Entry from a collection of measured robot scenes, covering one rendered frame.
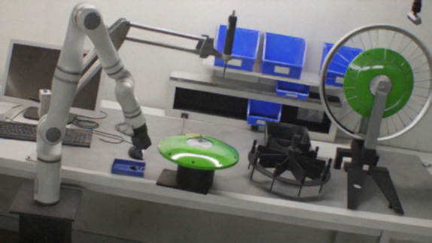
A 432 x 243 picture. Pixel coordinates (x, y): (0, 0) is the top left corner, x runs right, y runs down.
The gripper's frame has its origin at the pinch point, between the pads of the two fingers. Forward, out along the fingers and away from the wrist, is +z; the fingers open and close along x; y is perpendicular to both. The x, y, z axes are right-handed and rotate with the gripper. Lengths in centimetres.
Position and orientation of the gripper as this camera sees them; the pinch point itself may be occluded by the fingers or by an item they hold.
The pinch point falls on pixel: (141, 159)
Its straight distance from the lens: 252.2
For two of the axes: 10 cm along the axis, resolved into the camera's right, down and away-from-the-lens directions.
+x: -7.7, -3.2, 5.6
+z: 1.6, 7.5, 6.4
